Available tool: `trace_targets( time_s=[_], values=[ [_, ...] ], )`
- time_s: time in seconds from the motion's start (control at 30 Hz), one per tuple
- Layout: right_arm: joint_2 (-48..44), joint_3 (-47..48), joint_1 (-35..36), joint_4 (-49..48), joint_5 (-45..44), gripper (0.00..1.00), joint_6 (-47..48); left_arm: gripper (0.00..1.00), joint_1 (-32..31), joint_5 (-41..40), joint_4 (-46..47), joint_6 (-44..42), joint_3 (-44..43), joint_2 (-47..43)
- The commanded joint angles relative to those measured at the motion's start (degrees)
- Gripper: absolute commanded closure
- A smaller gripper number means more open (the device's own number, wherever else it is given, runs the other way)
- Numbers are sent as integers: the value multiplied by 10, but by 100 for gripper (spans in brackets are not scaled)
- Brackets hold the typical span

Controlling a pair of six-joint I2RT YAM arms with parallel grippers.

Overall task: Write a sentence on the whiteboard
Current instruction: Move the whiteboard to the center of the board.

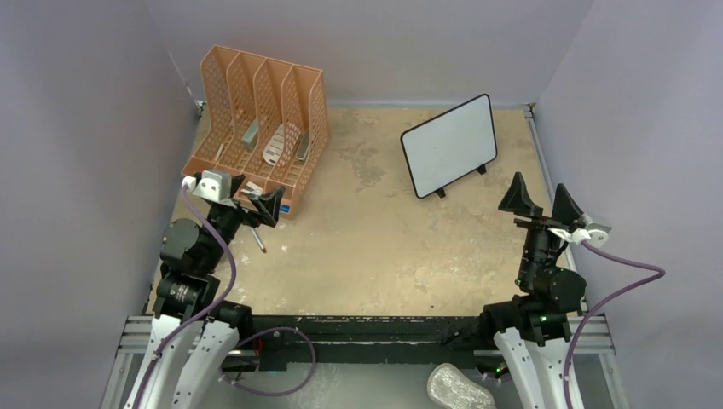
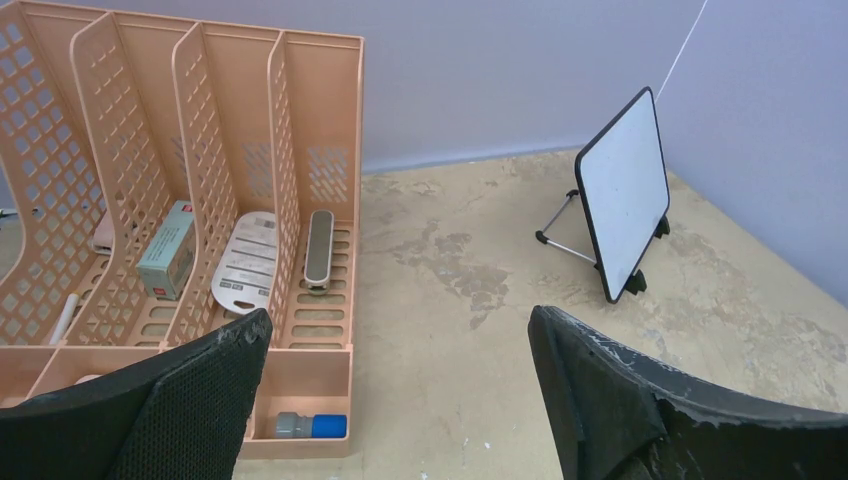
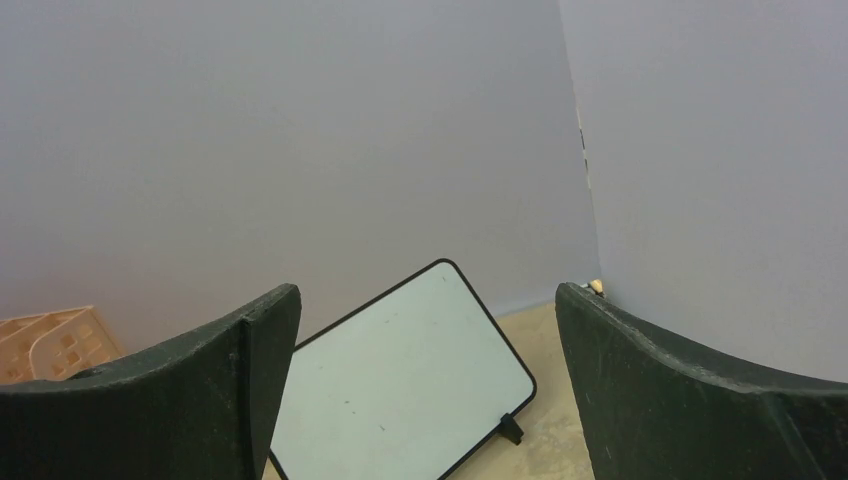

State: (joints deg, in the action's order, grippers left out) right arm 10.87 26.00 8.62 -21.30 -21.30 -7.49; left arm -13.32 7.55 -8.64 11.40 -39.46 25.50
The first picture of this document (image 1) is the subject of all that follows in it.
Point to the aluminium frame rail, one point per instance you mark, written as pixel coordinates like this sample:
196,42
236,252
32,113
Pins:
595,337

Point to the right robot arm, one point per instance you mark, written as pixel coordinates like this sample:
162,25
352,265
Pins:
532,331

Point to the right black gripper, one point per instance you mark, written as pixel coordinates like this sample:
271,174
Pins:
517,200

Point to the grey eraser block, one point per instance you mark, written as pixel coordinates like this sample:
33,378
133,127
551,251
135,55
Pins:
249,138

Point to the black framed whiteboard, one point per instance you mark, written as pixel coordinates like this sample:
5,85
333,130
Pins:
449,146

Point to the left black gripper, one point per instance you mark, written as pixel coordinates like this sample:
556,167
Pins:
266,205

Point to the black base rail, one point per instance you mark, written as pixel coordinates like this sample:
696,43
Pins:
371,340

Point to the silver foil pouch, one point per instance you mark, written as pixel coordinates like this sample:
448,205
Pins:
449,388

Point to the grey rounded case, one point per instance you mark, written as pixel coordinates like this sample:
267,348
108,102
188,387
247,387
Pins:
303,148

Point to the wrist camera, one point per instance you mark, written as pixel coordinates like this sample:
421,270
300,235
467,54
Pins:
589,230
214,186

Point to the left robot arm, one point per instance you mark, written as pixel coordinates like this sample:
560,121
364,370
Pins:
193,324

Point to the peach plastic file organizer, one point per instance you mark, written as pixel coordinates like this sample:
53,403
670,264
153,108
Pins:
240,86

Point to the white whiteboard marker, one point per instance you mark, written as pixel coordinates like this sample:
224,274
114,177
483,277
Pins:
258,240

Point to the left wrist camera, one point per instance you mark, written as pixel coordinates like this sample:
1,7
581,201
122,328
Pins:
214,186

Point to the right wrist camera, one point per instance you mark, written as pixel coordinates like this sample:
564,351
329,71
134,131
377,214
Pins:
589,230

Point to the white barcode label card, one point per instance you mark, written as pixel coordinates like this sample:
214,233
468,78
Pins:
275,146

